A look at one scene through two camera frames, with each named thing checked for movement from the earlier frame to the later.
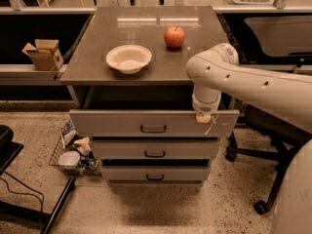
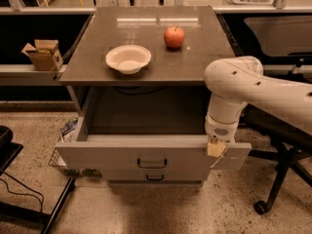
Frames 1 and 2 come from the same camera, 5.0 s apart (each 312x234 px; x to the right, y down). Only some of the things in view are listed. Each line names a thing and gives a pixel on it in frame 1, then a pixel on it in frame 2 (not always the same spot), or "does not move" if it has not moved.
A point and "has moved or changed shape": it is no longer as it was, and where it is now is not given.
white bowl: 129,58 does not move
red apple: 175,37 does not move
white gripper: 205,107 -> 218,131
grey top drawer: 150,123 has moved or changed shape
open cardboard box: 46,55 does not move
